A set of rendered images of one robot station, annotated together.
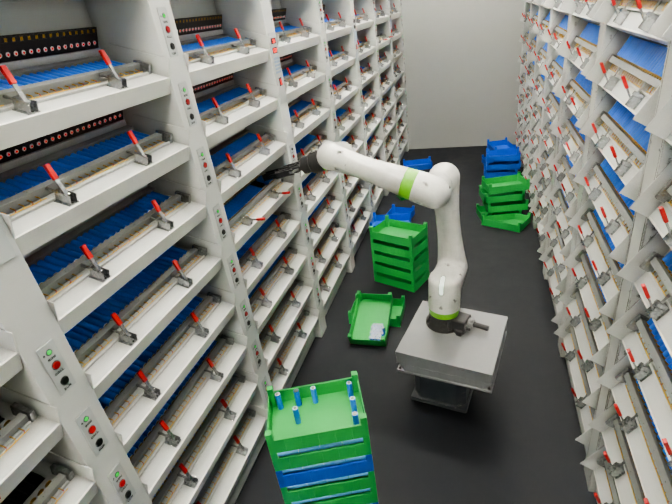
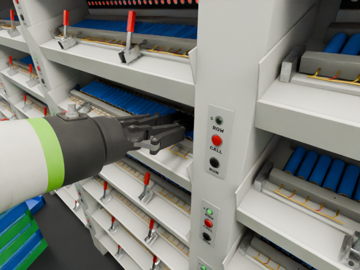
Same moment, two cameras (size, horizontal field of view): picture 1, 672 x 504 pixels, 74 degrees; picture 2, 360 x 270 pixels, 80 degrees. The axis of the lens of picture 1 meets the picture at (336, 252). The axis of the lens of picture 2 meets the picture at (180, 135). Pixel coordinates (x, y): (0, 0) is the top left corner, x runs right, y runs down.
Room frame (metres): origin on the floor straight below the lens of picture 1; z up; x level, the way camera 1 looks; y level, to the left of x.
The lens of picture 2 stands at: (2.12, -0.15, 1.21)
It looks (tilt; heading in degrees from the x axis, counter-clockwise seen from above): 30 degrees down; 111
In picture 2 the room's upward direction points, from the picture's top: straight up
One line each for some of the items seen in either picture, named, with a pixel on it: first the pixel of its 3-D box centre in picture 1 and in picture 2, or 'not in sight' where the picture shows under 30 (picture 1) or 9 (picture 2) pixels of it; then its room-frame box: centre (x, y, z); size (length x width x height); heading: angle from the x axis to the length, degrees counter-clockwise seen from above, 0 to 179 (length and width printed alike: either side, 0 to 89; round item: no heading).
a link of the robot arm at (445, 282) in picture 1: (445, 290); not in sight; (1.54, -0.42, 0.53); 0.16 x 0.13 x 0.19; 152
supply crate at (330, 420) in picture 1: (315, 410); not in sight; (1.02, 0.14, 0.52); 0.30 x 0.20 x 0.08; 92
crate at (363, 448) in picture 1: (319, 427); not in sight; (1.02, 0.14, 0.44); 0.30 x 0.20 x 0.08; 92
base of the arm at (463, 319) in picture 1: (456, 320); not in sight; (1.49, -0.46, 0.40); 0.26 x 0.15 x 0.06; 50
